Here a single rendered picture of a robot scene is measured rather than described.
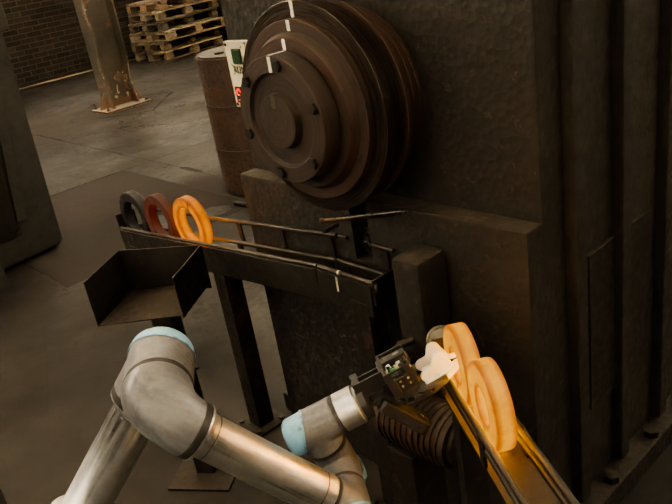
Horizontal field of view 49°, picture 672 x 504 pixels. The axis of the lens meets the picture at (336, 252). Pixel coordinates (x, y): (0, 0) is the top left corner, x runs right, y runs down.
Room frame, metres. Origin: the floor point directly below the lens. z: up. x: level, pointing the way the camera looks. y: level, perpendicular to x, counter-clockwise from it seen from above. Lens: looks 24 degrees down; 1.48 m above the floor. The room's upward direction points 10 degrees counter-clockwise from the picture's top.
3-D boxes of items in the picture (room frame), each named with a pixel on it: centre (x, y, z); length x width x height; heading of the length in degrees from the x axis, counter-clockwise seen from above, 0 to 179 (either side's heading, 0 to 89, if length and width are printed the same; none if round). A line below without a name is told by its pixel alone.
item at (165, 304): (1.86, 0.53, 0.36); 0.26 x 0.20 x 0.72; 75
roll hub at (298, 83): (1.57, 0.06, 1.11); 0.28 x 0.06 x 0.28; 40
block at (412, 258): (1.46, -0.18, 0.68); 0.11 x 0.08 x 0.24; 130
